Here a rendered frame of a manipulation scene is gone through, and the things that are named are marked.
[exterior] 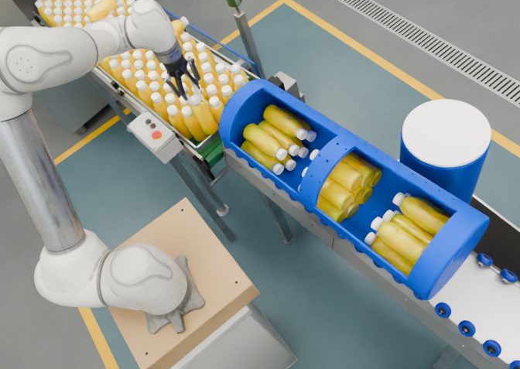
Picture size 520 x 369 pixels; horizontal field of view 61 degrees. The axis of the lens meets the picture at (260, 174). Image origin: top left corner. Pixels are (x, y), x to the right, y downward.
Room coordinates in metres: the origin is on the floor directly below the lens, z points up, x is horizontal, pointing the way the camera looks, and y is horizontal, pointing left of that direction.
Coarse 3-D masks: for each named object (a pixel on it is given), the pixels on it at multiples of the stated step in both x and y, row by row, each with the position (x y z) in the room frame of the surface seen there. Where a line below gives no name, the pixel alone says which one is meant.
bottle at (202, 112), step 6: (204, 102) 1.23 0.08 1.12; (192, 108) 1.23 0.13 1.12; (198, 108) 1.21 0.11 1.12; (204, 108) 1.21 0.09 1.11; (198, 114) 1.21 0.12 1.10; (204, 114) 1.20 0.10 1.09; (210, 114) 1.21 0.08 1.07; (198, 120) 1.21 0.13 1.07; (204, 120) 1.20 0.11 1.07; (210, 120) 1.20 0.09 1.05; (204, 126) 1.20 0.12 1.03; (210, 126) 1.19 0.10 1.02; (216, 126) 1.20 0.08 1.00; (204, 132) 1.21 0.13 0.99; (210, 132) 1.19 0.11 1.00
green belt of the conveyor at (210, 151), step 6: (102, 72) 1.96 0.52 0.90; (138, 102) 1.64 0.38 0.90; (192, 138) 1.29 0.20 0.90; (216, 138) 1.23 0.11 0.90; (198, 144) 1.25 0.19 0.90; (210, 144) 1.22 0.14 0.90; (216, 144) 1.20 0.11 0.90; (222, 144) 1.19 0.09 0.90; (204, 150) 1.20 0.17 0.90; (210, 150) 1.19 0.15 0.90; (216, 150) 1.18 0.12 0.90; (222, 150) 1.17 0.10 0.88; (204, 156) 1.17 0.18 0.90; (210, 156) 1.16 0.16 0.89; (216, 156) 1.16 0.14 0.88; (222, 156) 1.16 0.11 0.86; (210, 162) 1.14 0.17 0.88; (216, 162) 1.15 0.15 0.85
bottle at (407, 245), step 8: (384, 224) 0.48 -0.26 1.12; (392, 224) 0.47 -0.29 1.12; (384, 232) 0.46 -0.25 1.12; (392, 232) 0.45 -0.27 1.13; (400, 232) 0.44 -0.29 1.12; (408, 232) 0.43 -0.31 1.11; (384, 240) 0.44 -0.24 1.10; (392, 240) 0.43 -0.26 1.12; (400, 240) 0.42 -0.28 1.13; (408, 240) 0.41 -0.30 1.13; (416, 240) 0.40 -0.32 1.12; (392, 248) 0.42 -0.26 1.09; (400, 248) 0.40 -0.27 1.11; (408, 248) 0.39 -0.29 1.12; (416, 248) 0.38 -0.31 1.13; (424, 248) 0.37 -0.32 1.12; (408, 256) 0.37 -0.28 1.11; (416, 256) 0.36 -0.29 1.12
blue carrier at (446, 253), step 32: (256, 96) 1.12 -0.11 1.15; (288, 96) 1.01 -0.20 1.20; (224, 128) 1.03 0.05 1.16; (320, 128) 0.94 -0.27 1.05; (320, 160) 0.70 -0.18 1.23; (384, 160) 0.62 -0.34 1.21; (288, 192) 0.73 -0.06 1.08; (384, 192) 0.64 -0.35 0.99; (416, 192) 0.56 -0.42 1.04; (448, 192) 0.47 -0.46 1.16; (352, 224) 0.58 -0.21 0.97; (448, 224) 0.36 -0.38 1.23; (480, 224) 0.34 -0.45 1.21; (448, 256) 0.30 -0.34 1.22; (416, 288) 0.28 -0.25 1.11
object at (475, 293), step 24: (240, 168) 1.06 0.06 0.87; (264, 192) 0.92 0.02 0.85; (336, 240) 0.59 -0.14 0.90; (360, 264) 0.49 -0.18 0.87; (384, 288) 0.39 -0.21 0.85; (456, 288) 0.28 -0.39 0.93; (480, 288) 0.25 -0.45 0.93; (504, 288) 0.22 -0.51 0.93; (456, 312) 0.22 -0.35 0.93; (480, 312) 0.19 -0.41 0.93; (504, 312) 0.17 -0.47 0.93; (456, 336) 0.17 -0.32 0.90; (480, 336) 0.14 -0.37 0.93; (504, 336) 0.11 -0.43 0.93; (480, 360) 0.09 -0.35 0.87; (504, 360) 0.06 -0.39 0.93
